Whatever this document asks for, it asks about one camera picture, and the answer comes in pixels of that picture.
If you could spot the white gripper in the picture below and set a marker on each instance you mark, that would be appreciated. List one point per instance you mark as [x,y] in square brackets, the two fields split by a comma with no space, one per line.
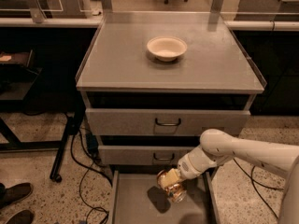
[187,169]

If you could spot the crushed orange soda can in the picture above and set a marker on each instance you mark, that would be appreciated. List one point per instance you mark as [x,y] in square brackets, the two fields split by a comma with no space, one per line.
[176,193]

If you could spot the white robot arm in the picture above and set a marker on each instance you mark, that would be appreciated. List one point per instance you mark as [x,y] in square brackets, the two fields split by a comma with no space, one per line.
[217,147]

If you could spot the bottom grey drawer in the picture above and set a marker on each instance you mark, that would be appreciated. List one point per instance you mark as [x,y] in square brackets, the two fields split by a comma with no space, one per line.
[137,199]

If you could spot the grey drawer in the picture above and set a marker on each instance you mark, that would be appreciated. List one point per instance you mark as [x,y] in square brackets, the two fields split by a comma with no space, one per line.
[165,114]
[137,199]
[145,150]

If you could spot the middle grey drawer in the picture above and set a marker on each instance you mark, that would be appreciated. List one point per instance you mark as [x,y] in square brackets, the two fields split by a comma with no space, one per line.
[145,150]

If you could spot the grey drawer cabinet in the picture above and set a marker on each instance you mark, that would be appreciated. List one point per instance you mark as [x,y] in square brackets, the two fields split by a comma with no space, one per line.
[119,61]

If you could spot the top grey drawer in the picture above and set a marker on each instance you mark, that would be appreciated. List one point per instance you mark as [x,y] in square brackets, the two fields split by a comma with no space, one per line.
[165,114]

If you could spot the black power adapter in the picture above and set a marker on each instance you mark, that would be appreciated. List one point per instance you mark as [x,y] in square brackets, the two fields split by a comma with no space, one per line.
[92,144]

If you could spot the white paper bowl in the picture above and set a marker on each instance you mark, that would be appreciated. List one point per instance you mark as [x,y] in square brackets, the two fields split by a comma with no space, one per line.
[166,48]

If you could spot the dark shoe lower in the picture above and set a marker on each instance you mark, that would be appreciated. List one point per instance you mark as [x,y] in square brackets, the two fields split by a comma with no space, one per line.
[23,217]

